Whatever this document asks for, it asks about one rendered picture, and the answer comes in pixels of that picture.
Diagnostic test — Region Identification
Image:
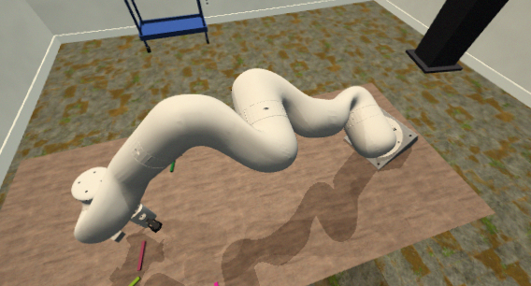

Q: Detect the pink rod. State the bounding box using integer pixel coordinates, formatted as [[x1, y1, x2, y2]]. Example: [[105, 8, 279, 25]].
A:
[[137, 241, 146, 271]]

